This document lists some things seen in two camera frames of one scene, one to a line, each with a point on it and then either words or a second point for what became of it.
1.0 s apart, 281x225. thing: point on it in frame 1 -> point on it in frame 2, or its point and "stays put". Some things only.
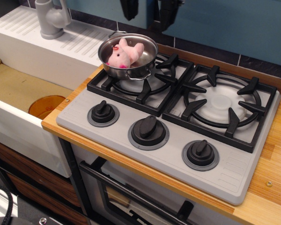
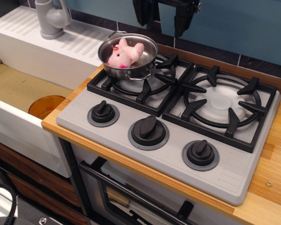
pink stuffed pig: x=122 y=55 stays put
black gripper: x=168 y=11 -> x=146 y=11
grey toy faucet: x=53 y=21 stays put
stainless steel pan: x=139 y=69 stays put
